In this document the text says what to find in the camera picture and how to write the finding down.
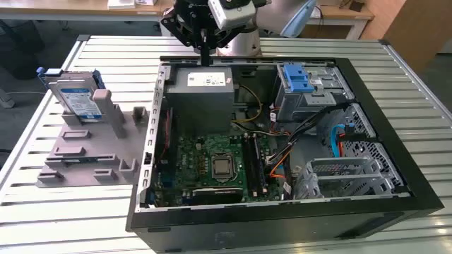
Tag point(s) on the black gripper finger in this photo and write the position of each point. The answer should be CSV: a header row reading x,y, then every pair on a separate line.
x,y
180,29
226,37

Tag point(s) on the metal disk bay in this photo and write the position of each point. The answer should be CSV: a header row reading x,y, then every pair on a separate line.
x,y
354,177

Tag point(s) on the blue drive latch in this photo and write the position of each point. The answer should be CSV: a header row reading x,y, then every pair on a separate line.
x,y
296,79

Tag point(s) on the wooden cabinet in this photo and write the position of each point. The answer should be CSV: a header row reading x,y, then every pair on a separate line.
x,y
416,26

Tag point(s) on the hard disk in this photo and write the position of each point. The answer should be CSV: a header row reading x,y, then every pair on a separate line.
x,y
79,103

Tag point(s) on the wooden desk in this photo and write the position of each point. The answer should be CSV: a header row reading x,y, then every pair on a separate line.
x,y
71,8

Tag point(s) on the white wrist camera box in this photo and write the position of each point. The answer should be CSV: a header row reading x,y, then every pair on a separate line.
x,y
232,13

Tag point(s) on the green RAM stick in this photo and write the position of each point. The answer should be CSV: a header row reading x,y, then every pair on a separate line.
x,y
79,159

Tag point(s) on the silver CPU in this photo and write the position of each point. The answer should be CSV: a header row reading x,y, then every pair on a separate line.
x,y
223,167

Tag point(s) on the grey optical drive cage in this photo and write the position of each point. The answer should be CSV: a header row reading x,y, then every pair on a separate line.
x,y
318,101

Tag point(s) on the black office chair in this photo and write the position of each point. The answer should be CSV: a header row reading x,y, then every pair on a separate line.
x,y
22,53

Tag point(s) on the black RAM slot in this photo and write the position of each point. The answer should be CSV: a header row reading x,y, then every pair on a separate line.
x,y
258,158
248,158

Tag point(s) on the grey parts rack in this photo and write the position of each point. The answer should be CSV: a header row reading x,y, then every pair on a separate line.
x,y
92,148

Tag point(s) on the grey power supply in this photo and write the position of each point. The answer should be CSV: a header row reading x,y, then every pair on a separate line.
x,y
198,111

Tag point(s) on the black PC case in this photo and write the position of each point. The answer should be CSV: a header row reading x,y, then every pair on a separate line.
x,y
283,225

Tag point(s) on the black graphics card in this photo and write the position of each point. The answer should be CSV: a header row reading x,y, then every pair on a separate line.
x,y
215,195

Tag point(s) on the CPU socket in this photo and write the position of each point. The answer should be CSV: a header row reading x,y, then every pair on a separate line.
x,y
224,155

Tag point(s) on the green motherboard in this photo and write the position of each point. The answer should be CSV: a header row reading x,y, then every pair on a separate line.
x,y
191,158

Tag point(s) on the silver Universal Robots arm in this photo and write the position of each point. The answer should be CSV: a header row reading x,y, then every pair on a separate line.
x,y
243,39

